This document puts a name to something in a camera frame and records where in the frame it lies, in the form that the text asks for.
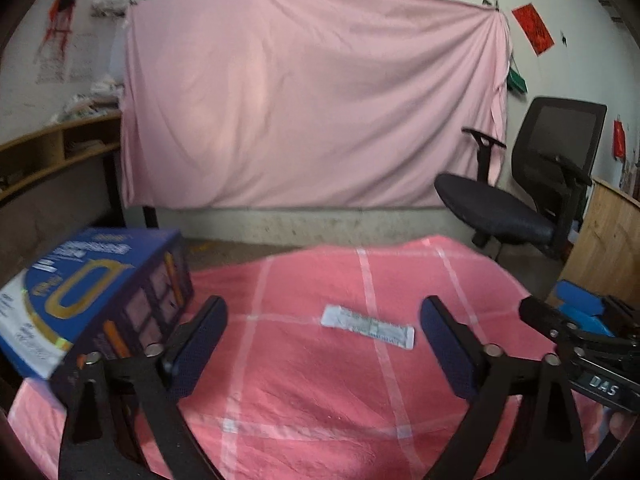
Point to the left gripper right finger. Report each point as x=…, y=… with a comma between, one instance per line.
x=458, y=352

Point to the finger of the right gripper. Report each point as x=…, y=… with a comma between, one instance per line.
x=600, y=315
x=551, y=323

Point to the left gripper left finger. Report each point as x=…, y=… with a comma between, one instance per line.
x=189, y=349

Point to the white sachet strip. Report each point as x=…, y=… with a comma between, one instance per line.
x=341, y=318

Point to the person's right hand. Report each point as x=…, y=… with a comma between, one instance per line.
x=620, y=424

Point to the wooden cabinet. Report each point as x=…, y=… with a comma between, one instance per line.
x=605, y=259

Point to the blue cardboard box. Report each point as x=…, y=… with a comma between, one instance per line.
x=111, y=291

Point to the black office chair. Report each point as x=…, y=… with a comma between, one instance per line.
x=551, y=162

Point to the wooden shelf desk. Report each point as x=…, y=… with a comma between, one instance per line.
x=45, y=154

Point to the green hanging item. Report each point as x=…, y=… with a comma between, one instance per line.
x=515, y=82

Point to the stack of books and papers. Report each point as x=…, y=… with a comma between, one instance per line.
x=102, y=98

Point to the pink hanging sheet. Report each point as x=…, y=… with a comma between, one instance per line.
x=272, y=104

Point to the red hanging knot ornament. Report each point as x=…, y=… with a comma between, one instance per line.
x=59, y=26

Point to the red paper wall decoration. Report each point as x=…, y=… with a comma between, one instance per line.
x=534, y=28

